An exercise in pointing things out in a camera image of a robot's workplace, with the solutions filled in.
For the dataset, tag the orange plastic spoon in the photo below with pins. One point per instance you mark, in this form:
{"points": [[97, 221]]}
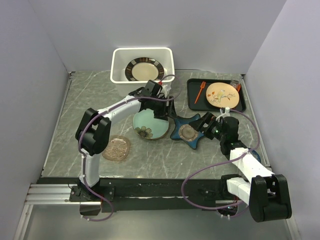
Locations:
{"points": [[238, 87]]}

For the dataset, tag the mint green flower plate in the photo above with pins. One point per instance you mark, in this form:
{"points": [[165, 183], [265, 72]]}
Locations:
{"points": [[146, 126]]}

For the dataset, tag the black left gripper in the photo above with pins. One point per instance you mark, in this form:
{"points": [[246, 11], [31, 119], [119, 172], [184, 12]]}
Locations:
{"points": [[164, 113]]}

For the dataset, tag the white plastic bin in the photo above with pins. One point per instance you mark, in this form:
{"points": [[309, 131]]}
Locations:
{"points": [[122, 56]]}

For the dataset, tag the black tray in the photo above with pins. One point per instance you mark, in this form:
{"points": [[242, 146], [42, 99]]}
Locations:
{"points": [[193, 87]]}

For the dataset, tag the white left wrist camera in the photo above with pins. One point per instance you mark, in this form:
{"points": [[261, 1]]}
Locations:
{"points": [[165, 88]]}

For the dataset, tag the orange plastic fork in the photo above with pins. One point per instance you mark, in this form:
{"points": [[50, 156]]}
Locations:
{"points": [[202, 86]]}

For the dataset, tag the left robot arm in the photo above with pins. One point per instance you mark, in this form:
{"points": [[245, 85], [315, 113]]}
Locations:
{"points": [[94, 129]]}

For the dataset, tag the beige bird plate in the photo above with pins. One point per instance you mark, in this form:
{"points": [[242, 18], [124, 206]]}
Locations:
{"points": [[222, 95]]}

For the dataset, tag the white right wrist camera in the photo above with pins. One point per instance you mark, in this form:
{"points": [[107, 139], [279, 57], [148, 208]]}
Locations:
{"points": [[224, 112]]}

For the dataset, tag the blue patterned small plate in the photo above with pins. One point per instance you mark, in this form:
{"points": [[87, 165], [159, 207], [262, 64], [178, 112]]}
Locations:
{"points": [[256, 156]]}

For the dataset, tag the blue star-shaped dish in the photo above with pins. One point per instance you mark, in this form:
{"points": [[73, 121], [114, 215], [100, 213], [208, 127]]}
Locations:
{"points": [[184, 132]]}

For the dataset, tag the pink glass dish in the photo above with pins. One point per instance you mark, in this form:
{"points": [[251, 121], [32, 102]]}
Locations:
{"points": [[117, 149]]}

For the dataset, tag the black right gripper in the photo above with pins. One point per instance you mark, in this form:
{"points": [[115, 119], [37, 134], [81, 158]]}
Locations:
{"points": [[208, 118]]}

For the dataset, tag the aluminium frame rail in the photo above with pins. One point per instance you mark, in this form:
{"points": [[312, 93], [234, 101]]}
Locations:
{"points": [[52, 194]]}

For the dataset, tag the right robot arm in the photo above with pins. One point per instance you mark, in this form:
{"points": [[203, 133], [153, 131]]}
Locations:
{"points": [[265, 193]]}

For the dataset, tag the clear glass cup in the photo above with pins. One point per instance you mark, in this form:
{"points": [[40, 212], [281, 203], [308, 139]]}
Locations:
{"points": [[234, 83]]}

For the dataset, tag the black plate with colored squares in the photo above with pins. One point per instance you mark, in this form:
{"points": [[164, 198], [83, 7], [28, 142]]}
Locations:
{"points": [[144, 69]]}

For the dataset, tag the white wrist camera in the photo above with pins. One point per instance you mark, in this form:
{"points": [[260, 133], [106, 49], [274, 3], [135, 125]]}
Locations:
{"points": [[165, 88], [224, 112]]}

